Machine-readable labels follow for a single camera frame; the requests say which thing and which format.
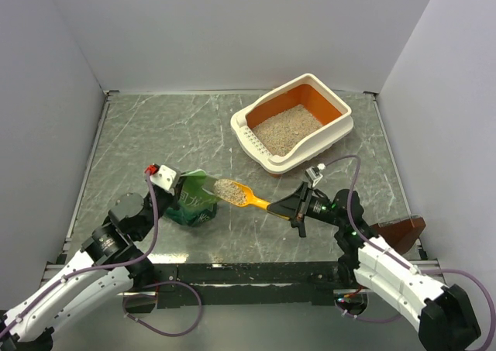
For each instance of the yellow plastic scoop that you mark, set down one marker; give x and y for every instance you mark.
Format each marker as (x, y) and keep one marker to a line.
(240, 195)

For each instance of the white orange litter box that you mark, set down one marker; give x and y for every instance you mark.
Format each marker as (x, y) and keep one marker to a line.
(292, 124)

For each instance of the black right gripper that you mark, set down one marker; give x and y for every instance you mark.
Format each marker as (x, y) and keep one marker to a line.
(291, 205)

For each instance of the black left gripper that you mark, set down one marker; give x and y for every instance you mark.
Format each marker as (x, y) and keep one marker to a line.
(173, 200)

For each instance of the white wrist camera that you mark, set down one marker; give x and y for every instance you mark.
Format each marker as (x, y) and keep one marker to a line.
(314, 174)
(164, 177)

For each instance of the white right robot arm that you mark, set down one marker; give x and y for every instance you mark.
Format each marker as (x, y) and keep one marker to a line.
(442, 316)

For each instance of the green litter bag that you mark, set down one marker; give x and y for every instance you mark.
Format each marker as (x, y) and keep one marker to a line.
(196, 203)

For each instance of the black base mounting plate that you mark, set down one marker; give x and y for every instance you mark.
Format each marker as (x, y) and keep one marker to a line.
(317, 283)

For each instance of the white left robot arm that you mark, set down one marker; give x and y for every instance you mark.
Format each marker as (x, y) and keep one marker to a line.
(107, 263)

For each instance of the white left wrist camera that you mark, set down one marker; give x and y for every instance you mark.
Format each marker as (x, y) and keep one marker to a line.
(164, 177)

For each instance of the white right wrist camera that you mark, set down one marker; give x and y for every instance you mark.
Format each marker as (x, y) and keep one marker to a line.
(314, 174)

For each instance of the brown wooden block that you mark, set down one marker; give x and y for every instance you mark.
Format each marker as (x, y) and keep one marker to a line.
(401, 234)

